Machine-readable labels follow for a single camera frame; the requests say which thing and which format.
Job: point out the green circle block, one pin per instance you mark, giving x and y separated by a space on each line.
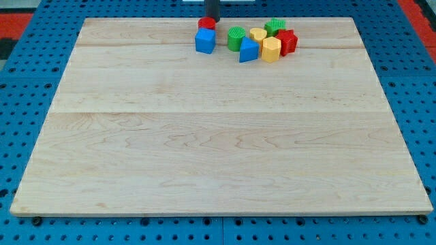
235 37

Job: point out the blue cube block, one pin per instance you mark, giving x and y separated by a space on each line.
205 40

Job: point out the green star block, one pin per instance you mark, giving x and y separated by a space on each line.
273 26

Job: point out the yellow hexagon block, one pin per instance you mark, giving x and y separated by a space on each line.
271 49

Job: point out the red star block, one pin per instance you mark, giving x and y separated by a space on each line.
288 40

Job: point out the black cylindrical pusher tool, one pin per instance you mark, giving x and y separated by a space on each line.
212 9

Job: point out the red circle block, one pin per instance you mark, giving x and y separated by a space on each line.
207 23

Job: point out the blue triangle block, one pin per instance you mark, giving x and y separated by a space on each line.
249 50

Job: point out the blue perforated base mat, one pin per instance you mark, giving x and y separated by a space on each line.
34 68

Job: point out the yellow heart block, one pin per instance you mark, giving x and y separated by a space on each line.
258 35

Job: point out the light wooden board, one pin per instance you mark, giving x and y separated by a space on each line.
143 125

